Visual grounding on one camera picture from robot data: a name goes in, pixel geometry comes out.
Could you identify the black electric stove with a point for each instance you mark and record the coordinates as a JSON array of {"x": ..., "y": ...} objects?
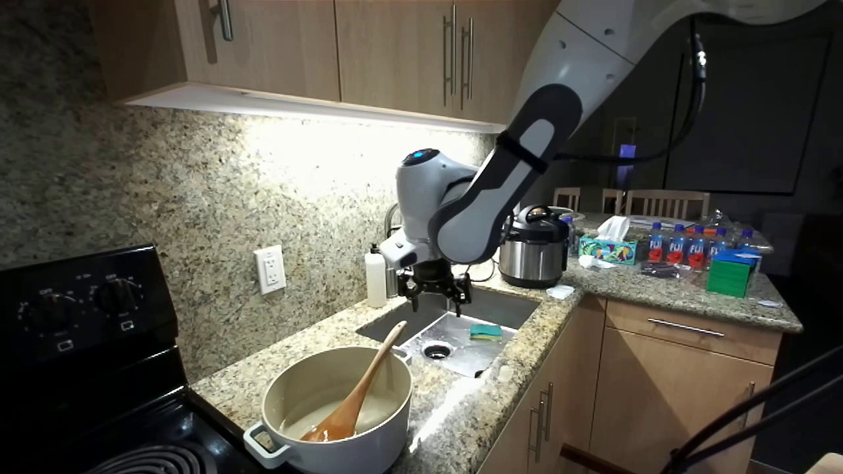
[{"x": 87, "y": 351}]

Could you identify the white paper scrap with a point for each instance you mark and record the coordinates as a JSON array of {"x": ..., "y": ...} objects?
[{"x": 559, "y": 291}]

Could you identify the stainless steel sink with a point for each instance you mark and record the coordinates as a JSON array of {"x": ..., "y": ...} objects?
[{"x": 476, "y": 329}]

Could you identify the steel black pressure cooker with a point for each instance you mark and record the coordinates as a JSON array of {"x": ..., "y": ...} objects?
[{"x": 535, "y": 253}]

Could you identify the wooden chair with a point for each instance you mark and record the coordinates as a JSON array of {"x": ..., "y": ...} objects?
[
  {"x": 659, "y": 203},
  {"x": 567, "y": 199}
]

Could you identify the wooden upper cabinet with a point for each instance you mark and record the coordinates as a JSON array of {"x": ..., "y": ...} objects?
[{"x": 351, "y": 54}]

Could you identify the green kitchen sponge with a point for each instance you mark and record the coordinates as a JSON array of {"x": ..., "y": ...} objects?
[{"x": 486, "y": 333}]

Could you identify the white cooking pot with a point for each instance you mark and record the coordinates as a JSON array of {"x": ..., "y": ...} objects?
[{"x": 369, "y": 449}]

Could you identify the black stand leg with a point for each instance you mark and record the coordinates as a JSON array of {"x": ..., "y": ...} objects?
[{"x": 754, "y": 409}]

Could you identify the wooden lower cabinet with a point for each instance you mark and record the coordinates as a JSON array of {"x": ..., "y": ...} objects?
[
  {"x": 543, "y": 368},
  {"x": 685, "y": 395}
]

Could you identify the wooden cabinet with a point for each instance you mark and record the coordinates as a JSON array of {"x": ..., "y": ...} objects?
[
  {"x": 685, "y": 395},
  {"x": 351, "y": 54},
  {"x": 543, "y": 368}
]

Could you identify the white wall outlet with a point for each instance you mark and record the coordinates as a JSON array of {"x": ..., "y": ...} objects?
[{"x": 269, "y": 268}]

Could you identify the teal tissue box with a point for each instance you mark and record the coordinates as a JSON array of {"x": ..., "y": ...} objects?
[{"x": 606, "y": 246}]

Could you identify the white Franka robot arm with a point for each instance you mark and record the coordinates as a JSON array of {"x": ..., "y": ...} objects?
[{"x": 527, "y": 139}]

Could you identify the white soap bottle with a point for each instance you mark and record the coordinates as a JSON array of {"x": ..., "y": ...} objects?
[{"x": 376, "y": 279}]

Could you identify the metal kitchen faucet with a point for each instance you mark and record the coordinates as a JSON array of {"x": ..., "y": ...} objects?
[{"x": 391, "y": 216}]

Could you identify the green box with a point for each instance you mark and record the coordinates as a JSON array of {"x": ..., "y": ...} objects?
[{"x": 731, "y": 274}]

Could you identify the red label plastic bottle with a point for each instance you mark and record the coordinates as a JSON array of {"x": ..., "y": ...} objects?
[
  {"x": 676, "y": 249},
  {"x": 696, "y": 251},
  {"x": 657, "y": 246}
]

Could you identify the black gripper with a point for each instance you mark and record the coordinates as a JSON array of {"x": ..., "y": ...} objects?
[{"x": 432, "y": 276}]

